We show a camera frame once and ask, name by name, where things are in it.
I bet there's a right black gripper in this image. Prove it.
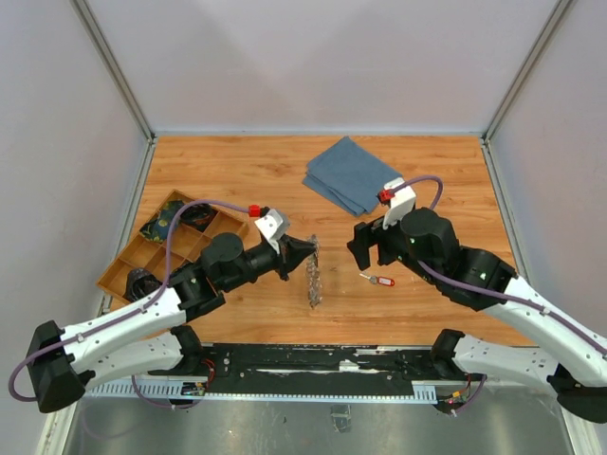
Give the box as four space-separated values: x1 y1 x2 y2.
347 206 439 285

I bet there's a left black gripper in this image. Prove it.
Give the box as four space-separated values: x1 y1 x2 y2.
223 233 317 292

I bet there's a metal disc with keyrings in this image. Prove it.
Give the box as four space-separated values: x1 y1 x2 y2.
305 234 322 309

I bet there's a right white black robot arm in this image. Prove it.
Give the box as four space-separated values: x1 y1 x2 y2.
347 208 606 424

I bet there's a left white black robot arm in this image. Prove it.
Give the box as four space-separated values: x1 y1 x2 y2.
26 232 316 413

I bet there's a key with red tag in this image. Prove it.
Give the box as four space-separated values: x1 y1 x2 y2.
359 272 395 287

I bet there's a folded blue cloth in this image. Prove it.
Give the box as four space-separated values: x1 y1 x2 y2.
303 136 402 217

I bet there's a black bundle in tray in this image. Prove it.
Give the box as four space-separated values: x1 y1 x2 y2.
181 204 217 231

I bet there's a wooden compartment tray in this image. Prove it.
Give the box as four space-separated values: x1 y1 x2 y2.
98 207 248 305

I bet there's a blue yellow patterned cloth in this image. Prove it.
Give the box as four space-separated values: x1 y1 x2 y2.
138 200 185 244

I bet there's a dark bundle in tray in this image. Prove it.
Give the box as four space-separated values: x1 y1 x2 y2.
124 267 161 302

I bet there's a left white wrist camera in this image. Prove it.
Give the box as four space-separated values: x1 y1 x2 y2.
254 209 290 254

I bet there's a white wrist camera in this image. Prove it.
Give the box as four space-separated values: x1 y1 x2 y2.
254 209 290 254
378 177 416 230

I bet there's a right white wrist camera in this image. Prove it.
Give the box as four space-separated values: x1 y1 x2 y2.
378 177 416 230

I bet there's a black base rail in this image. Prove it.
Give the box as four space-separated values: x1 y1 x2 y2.
167 343 466 398

